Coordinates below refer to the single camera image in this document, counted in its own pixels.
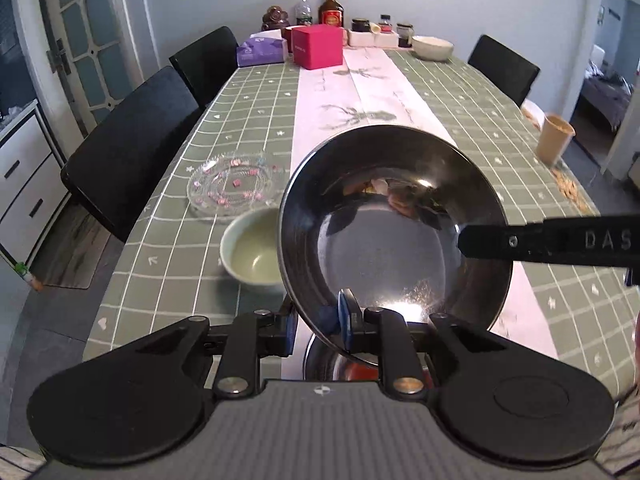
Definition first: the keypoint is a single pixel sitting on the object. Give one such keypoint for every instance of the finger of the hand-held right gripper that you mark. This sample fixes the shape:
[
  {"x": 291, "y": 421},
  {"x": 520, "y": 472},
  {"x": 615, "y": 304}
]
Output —
[{"x": 495, "y": 242}]

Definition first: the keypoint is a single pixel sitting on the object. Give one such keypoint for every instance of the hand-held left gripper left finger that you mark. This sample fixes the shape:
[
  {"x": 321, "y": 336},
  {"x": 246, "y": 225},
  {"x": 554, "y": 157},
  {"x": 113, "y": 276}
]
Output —
[{"x": 289, "y": 332}]

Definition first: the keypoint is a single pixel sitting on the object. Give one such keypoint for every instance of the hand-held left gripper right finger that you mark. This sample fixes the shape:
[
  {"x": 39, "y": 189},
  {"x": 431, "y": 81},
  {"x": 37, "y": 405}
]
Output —
[{"x": 346, "y": 322}]

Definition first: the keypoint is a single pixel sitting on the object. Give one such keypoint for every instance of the large stainless steel bowl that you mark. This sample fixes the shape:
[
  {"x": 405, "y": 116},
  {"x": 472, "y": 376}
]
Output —
[{"x": 375, "y": 240}]

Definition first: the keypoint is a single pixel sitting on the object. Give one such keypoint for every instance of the clear glass beaded plate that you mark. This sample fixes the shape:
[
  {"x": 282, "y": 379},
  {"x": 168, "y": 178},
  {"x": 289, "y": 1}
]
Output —
[{"x": 230, "y": 185}]

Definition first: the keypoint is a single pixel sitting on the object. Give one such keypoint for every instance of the scattered brown seeds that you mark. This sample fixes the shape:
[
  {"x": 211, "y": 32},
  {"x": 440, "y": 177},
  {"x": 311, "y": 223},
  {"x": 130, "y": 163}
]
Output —
[{"x": 570, "y": 187}]

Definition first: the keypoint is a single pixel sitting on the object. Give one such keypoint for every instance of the pale green ceramic bowl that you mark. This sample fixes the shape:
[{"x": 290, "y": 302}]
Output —
[{"x": 250, "y": 255}]

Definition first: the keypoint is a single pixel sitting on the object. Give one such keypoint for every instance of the beige cup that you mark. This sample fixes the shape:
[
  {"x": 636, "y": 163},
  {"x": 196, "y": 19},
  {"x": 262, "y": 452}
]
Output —
[{"x": 552, "y": 140}]

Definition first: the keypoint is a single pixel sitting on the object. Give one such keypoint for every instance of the bed with grey bedding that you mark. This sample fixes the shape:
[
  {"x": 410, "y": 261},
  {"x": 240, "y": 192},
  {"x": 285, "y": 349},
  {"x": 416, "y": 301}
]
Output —
[{"x": 607, "y": 90}]

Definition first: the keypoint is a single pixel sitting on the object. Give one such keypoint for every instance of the black chair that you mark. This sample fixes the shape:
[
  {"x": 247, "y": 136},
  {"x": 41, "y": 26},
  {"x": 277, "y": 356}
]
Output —
[
  {"x": 205, "y": 60},
  {"x": 130, "y": 140},
  {"x": 502, "y": 67}
]

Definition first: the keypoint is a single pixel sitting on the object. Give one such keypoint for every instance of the person's striped clothing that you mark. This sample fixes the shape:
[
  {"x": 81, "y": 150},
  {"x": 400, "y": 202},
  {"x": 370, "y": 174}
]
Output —
[{"x": 625, "y": 435}]

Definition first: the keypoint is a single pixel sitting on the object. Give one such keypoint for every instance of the white ceramic bowl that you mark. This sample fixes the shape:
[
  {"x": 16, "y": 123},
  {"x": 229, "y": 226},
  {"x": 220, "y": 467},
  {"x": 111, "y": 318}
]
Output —
[{"x": 432, "y": 47}]

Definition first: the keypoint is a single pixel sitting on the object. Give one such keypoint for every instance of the white deer print table runner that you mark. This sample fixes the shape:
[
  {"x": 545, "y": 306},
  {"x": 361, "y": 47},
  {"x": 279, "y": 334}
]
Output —
[{"x": 320, "y": 115}]

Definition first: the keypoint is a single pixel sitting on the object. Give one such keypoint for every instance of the wood pattern floor mat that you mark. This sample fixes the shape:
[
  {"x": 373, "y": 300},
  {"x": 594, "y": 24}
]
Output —
[{"x": 70, "y": 250}]

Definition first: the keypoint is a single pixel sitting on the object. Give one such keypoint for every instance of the small red label bottle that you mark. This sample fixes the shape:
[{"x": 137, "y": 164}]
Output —
[{"x": 384, "y": 24}]

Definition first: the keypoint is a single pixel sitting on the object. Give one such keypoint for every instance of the pink cube box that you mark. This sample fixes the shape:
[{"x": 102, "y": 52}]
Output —
[{"x": 317, "y": 47}]

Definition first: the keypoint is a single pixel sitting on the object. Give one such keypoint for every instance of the purple tissue box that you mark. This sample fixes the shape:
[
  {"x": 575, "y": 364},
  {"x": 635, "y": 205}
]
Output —
[{"x": 260, "y": 52}]

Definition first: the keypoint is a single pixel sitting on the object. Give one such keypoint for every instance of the amber liquor bottle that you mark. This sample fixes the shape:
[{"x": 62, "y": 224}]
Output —
[{"x": 331, "y": 10}]

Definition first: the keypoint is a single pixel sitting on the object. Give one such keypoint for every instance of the clear plastic water bottle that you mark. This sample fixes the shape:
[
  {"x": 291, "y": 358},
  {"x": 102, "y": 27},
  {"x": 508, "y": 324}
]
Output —
[{"x": 303, "y": 10}]

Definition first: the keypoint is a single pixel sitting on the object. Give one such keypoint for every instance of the white drawer cabinet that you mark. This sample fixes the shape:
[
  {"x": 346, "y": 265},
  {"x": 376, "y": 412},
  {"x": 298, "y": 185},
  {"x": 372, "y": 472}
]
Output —
[{"x": 25, "y": 180}]

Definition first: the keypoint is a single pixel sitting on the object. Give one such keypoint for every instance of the brown figurine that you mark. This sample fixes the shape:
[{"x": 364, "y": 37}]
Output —
[{"x": 275, "y": 17}]

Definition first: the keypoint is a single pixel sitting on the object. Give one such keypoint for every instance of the glass panel door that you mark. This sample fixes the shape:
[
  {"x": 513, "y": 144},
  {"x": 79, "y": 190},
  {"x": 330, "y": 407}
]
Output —
[{"x": 95, "y": 45}]

